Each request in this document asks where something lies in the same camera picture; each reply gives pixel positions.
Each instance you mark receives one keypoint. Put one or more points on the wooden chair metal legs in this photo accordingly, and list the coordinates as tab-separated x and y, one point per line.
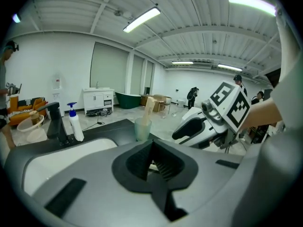
167	100

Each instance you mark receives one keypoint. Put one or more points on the orange sofa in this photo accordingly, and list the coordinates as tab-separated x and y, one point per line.
17	104

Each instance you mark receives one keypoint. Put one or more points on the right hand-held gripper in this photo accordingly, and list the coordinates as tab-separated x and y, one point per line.
234	107

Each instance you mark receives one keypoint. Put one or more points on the ceiling tube light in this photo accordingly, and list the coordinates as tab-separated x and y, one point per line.
142	19
251	2
229	67
182	62
16	18

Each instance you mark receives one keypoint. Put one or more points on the person's white shirt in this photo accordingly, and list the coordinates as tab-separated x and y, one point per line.
291	91

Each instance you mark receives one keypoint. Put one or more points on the white pump bottle blue cap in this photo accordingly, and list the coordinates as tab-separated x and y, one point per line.
77	129

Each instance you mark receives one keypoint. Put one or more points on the narrow grey roller blind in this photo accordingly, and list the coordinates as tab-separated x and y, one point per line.
149	77

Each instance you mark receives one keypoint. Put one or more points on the striped cushion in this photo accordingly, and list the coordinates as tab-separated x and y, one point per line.
29	101

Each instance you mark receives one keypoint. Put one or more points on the wide grey roller blind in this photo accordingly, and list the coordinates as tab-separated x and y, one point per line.
109	70

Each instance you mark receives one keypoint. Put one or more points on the white water dispenser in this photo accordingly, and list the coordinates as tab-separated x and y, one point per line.
56	103

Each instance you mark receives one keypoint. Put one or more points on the pale green spray bottle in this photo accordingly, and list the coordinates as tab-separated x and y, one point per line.
143	129

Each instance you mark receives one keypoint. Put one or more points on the black sink faucet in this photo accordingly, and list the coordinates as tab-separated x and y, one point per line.
55	126

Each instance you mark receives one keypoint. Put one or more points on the clear water dispenser bottle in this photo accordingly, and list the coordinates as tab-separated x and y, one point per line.
56	81

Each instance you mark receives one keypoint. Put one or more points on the dark vanity cabinet black top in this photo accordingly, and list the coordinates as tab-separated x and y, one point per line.
111	129

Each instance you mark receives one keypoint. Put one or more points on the chrome faucet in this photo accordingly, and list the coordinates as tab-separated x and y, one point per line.
97	85

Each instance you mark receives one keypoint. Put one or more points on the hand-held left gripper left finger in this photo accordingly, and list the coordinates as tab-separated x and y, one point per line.
99	197

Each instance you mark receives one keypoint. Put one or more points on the person's right forearm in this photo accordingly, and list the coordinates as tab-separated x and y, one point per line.
262	112

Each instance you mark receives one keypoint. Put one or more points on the white vanity cabinet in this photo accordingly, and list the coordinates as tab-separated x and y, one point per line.
92	100

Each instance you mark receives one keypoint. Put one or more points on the large cardboard box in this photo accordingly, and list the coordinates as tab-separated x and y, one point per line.
159	106

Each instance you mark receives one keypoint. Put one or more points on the white sink basin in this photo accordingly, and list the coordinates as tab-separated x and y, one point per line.
59	164

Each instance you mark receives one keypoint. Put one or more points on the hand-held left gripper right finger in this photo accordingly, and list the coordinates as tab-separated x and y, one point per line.
208	185

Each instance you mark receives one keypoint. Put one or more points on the dark oval bathtub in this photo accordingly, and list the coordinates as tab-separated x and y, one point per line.
127	102

